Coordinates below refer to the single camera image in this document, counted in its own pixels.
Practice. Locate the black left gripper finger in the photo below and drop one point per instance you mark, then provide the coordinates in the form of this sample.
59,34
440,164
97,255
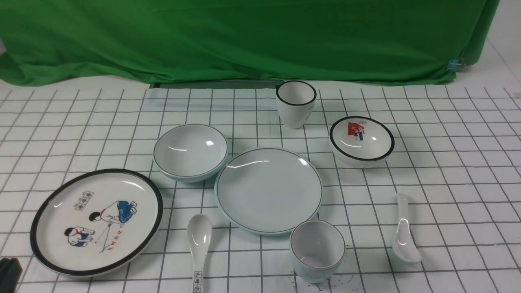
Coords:
10,272

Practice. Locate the pale blue shallow bowl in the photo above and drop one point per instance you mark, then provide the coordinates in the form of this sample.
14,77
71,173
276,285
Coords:
191,152

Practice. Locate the pale blue small cup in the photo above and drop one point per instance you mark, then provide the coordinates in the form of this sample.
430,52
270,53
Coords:
317,250

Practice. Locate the plain white ceramic spoon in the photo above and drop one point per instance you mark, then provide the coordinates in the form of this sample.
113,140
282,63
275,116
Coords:
403,245

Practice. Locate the cartoon plate black rim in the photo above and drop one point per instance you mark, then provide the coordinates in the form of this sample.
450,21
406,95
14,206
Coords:
96,222

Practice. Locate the white spoon with characters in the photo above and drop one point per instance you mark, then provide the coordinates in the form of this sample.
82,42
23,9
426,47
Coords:
199,232

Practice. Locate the green backdrop cloth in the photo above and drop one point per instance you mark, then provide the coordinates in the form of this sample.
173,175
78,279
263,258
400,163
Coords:
386,42

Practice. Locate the pale blue round plate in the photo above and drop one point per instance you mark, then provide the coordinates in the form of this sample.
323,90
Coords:
268,191

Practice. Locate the white gridded table mat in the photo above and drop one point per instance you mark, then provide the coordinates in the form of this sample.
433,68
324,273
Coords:
410,189

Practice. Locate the white cup black rim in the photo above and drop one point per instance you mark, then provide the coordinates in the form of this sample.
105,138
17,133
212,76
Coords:
295,101

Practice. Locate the white bowl with cartoon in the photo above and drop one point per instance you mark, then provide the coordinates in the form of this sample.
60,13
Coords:
361,142

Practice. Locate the blue binder clip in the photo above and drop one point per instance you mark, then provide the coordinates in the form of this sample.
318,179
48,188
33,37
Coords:
456,65

